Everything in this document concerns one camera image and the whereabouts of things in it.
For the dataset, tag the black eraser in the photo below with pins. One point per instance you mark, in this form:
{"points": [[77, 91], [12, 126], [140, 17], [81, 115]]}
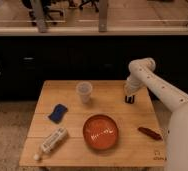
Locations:
{"points": [[130, 99]]}

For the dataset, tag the wooden table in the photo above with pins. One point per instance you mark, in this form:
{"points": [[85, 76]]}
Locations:
{"points": [[133, 148]]}

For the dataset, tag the blue sponge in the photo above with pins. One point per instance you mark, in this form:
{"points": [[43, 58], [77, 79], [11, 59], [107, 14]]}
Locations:
{"points": [[58, 113]]}

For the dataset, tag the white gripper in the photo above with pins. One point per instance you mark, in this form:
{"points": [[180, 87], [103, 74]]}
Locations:
{"points": [[131, 86]]}

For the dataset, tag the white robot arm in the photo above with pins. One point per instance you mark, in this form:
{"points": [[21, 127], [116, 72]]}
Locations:
{"points": [[142, 74]]}

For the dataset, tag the red bowl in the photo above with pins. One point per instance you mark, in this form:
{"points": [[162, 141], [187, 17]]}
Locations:
{"points": [[100, 132]]}

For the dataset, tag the white tube bottle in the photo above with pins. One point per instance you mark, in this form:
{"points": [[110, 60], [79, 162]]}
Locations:
{"points": [[50, 142]]}

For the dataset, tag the translucent ceramic cup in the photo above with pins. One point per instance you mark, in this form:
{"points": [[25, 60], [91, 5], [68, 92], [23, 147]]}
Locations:
{"points": [[84, 90]]}

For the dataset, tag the black office chair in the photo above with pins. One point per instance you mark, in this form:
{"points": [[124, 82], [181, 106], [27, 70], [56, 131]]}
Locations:
{"points": [[46, 10]]}

